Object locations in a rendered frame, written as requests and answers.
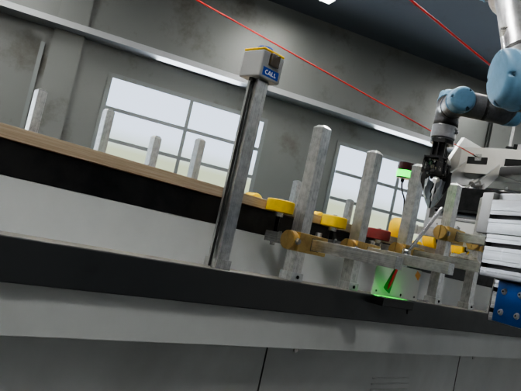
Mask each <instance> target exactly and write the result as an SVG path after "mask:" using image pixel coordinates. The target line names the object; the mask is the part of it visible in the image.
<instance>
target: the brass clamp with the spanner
mask: <svg viewBox="0 0 521 391"><path fill-rule="evenodd" d="M409 247H410V245H407V244H400V243H397V242H393V243H392V244H391V245H390V246H389V248H388V251H392V252H396V253H400V254H401V253H402V250H403V249H404V248H409ZM414 250H416V251H425V250H424V249H421V248H418V247H414V248H413V249H412V250H411V254H410V255H412V256H413V253H414Z"/></svg>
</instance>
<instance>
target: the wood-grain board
mask: <svg viewBox="0 0 521 391"><path fill-rule="evenodd" d="M0 138H2V139H5V140H10V141H13V142H16V143H20V144H25V145H28V146H31V147H36V148H39V149H42V150H45V151H50V152H54V153H56V154H62V155H64V156H68V157H72V158H76V159H79V160H82V161H87V162H90V163H93V164H98V165H101V166H105V167H107V168H113V169H116V170H119V171H124V172H127V173H130V174H133V175H139V176H141V177H144V178H149V179H153V180H156V181H159V182H164V183H167V184H170V185H175V186H178V187H182V188H184V189H190V190H192V191H196V192H200V193H204V194H207V195H210V196H215V197H218V198H222V195H223V189H224V187H221V186H218V185H213V184H211V183H208V182H203V181H200V180H197V179H194V178H189V177H187V176H183V175H179V174H176V173H173V172H170V171H165V170H163V169H159V168H155V167H152V166H149V165H146V164H141V163H139V162H135V161H131V160H128V159H125V158H122V157H117V156H115V155H111V154H107V153H104V152H101V151H97V150H93V149H91V148H88V147H83V146H80V145H77V144H73V143H70V142H67V141H64V140H59V139H56V138H53V137H48V136H46V135H43V134H40V133H35V132H32V131H29V130H24V129H22V128H18V127H16V126H11V125H8V124H5V123H0ZM242 204H244V205H247V206H252V207H255V208H258V209H263V210H266V205H267V200H266V199H262V198H258V197H256V196H253V195H248V194H245V193H244V194H243V201H242ZM267 211H269V210H267ZM269 212H272V211H269ZM273 213H274V212H273ZM321 219H322V216H320V215H317V214H315V213H314V215H313V219H312V223H314V224H318V225H320V226H322V225H321V224H320V223H321ZM351 225H352V224H349V223H347V226H346V229H345V230H341V229H337V230H340V231H343V232H346V233H350V229H351ZM381 242H383V243H386V244H392V243H393V242H397V237H392V236H390V240H389V242H386V241H381ZM419 248H421V249H424V250H425V251H424V252H428V253H432V254H435V250H436V249H434V248H431V247H427V246H423V245H421V244H419Z"/></svg>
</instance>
